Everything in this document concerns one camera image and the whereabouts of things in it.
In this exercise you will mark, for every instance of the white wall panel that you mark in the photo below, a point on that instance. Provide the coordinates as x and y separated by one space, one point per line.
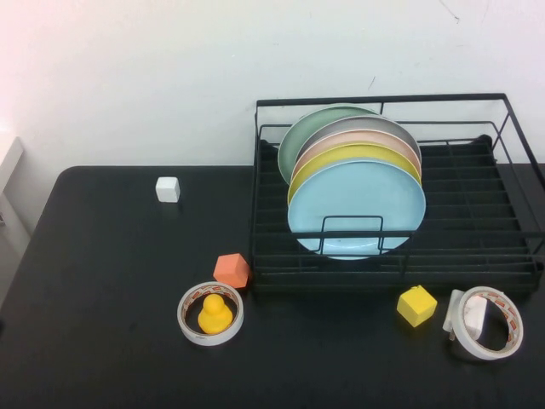
10 164

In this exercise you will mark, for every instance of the grey plate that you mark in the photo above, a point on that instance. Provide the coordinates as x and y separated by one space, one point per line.
362 124

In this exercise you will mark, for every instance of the yellow plate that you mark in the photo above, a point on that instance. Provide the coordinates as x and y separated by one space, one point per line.
323 164

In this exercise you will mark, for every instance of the black plastic drip tray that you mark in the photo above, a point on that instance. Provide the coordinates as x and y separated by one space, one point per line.
468 196

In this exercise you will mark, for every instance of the white cube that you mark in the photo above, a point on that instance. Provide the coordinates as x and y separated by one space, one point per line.
167 189

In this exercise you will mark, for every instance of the white power adapter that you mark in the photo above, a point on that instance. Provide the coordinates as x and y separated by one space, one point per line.
474 315

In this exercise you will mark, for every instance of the white tape roll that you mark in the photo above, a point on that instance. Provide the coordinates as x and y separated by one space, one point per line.
210 339
472 346

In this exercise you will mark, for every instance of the pink plate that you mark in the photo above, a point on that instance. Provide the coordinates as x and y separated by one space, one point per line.
323 147

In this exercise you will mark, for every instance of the yellow rubber duck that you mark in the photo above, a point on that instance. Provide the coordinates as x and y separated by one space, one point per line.
214 317

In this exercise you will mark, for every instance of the yellow foam cube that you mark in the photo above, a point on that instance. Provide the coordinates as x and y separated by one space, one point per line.
417 307

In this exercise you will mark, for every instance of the green plate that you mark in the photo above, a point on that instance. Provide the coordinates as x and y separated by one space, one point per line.
306 132

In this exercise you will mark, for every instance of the orange cube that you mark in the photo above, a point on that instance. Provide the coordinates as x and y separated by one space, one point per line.
231 270

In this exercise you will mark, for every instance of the light blue plate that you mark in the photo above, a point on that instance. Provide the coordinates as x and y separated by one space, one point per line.
357 196

